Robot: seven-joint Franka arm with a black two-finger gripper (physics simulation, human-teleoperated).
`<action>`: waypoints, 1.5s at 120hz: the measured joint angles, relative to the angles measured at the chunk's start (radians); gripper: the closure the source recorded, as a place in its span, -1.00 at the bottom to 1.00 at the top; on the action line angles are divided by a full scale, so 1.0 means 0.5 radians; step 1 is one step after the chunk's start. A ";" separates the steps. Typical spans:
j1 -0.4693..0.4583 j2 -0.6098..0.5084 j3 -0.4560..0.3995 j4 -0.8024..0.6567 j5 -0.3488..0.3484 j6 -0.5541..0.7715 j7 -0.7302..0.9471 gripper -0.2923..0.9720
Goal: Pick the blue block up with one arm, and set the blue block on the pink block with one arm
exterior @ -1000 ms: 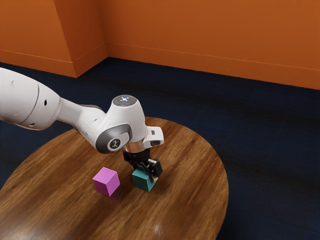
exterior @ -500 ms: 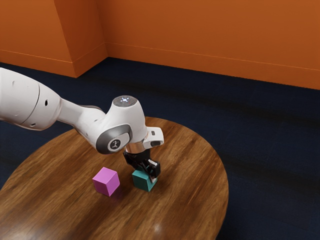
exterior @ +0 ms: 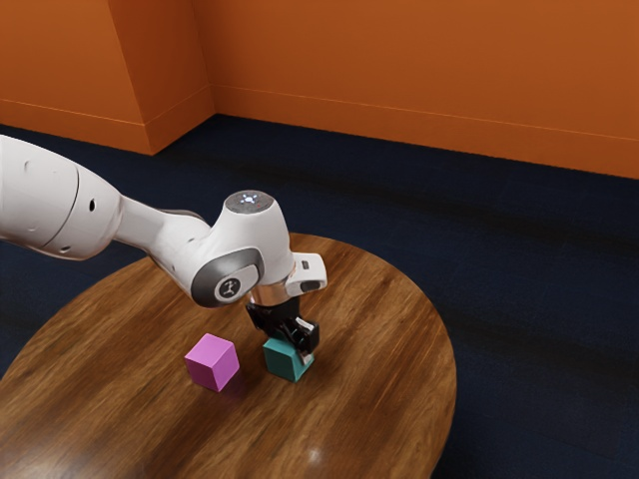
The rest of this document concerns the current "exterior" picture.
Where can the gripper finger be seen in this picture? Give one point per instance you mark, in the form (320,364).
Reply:
(302,337)

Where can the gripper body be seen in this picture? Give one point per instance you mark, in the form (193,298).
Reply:
(269,317)

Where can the teal block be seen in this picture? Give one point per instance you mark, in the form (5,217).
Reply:
(284,360)

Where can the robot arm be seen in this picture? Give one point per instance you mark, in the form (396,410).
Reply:
(150,234)

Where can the pink block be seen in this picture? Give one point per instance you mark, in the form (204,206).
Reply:
(211,362)

